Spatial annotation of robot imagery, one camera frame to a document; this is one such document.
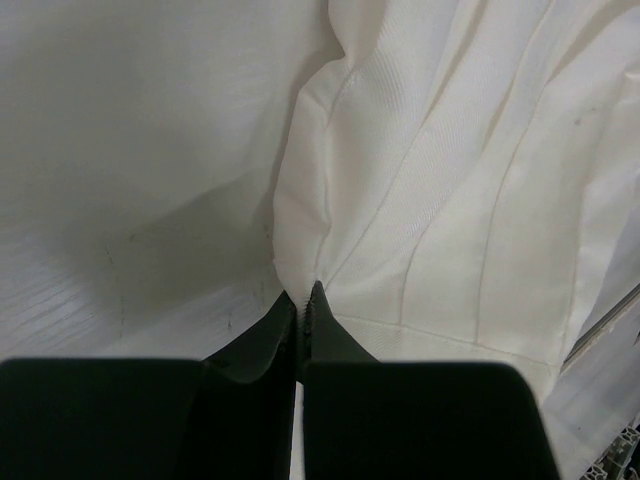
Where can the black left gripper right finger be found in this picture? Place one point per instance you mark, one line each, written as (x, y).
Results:
(367, 419)

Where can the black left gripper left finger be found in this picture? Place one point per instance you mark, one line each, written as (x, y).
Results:
(228, 416)

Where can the white pleated skirt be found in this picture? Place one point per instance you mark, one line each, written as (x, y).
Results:
(464, 182)

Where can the aluminium table edge rail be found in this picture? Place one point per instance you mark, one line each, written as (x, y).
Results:
(606, 399)

